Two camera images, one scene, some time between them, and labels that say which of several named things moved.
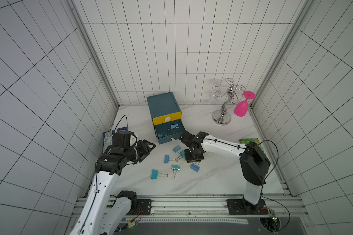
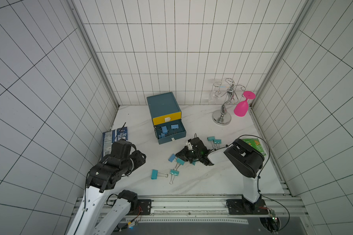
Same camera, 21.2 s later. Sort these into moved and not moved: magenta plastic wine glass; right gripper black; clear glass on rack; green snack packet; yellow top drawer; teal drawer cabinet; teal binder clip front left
Moved: right gripper black
Not moved: magenta plastic wine glass; clear glass on rack; teal binder clip front left; yellow top drawer; green snack packet; teal drawer cabinet
